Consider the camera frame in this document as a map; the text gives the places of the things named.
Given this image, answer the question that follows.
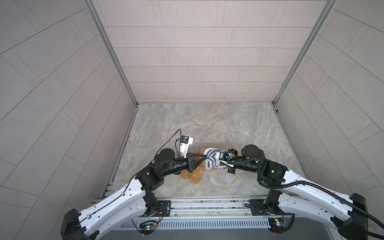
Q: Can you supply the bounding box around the blue white striped knit sweater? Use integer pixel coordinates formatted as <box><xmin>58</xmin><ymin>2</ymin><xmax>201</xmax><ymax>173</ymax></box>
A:
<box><xmin>204</xmin><ymin>148</ymin><xmax>233</xmax><ymax>170</ymax></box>

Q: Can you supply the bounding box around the brown plush teddy bear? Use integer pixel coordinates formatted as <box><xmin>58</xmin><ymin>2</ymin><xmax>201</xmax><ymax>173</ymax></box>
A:
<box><xmin>180</xmin><ymin>161</ymin><xmax>218</xmax><ymax>184</ymax></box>

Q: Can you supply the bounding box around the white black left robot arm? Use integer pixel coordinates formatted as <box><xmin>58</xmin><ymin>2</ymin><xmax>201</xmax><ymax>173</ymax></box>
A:
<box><xmin>60</xmin><ymin>149</ymin><xmax>207</xmax><ymax>240</ymax></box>

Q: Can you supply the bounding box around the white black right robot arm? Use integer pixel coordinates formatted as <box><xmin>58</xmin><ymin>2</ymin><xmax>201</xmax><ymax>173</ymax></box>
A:
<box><xmin>206</xmin><ymin>145</ymin><xmax>369</xmax><ymax>240</ymax></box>

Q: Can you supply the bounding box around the left green circuit board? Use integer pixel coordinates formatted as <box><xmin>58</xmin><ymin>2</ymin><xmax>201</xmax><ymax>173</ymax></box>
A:
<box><xmin>139</xmin><ymin>220</ymin><xmax>158</xmax><ymax>236</ymax></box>

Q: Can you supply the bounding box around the green circuit board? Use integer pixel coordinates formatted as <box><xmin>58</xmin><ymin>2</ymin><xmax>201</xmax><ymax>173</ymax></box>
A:
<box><xmin>139</xmin><ymin>220</ymin><xmax>158</xmax><ymax>236</ymax></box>
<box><xmin>268</xmin><ymin>218</ymin><xmax>286</xmax><ymax>233</ymax></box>

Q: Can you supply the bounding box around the right green circuit board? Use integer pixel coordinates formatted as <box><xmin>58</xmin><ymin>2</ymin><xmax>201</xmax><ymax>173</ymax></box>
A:
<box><xmin>268</xmin><ymin>218</ymin><xmax>286</xmax><ymax>233</ymax></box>

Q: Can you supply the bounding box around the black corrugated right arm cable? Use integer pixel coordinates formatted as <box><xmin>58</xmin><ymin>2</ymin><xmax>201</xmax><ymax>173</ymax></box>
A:
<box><xmin>224</xmin><ymin>155</ymin><xmax>384</xmax><ymax>240</ymax></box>

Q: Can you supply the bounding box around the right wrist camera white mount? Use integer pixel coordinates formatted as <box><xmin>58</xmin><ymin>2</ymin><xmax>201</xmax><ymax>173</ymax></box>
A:
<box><xmin>219</xmin><ymin>152</ymin><xmax>236</xmax><ymax>168</ymax></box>

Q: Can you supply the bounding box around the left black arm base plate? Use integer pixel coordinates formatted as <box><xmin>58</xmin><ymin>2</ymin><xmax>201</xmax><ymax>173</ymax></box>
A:
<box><xmin>150</xmin><ymin>200</ymin><xmax>172</xmax><ymax>218</ymax></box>

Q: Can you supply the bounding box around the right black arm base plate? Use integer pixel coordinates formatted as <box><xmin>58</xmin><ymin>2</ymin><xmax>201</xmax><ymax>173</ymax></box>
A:
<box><xmin>244</xmin><ymin>200</ymin><xmax>292</xmax><ymax>217</ymax></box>

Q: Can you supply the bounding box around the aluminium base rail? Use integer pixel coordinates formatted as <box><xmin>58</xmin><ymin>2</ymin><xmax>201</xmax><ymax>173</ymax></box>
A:
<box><xmin>76</xmin><ymin>195</ymin><xmax>340</xmax><ymax>240</ymax></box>

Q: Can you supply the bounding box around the left aluminium corner post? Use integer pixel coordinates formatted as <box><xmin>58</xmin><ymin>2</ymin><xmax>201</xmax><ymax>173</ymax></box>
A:
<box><xmin>84</xmin><ymin>0</ymin><xmax>139</xmax><ymax>108</ymax></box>

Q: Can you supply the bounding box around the aluminium corner post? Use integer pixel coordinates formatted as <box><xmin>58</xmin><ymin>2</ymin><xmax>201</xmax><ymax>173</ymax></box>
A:
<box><xmin>84</xmin><ymin>0</ymin><xmax>139</xmax><ymax>108</ymax></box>
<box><xmin>272</xmin><ymin>0</ymin><xmax>338</xmax><ymax>108</ymax></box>

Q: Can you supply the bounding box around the right aluminium corner post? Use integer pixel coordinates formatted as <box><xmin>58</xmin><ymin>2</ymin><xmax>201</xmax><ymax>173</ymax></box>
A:
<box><xmin>272</xmin><ymin>0</ymin><xmax>338</xmax><ymax>108</ymax></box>

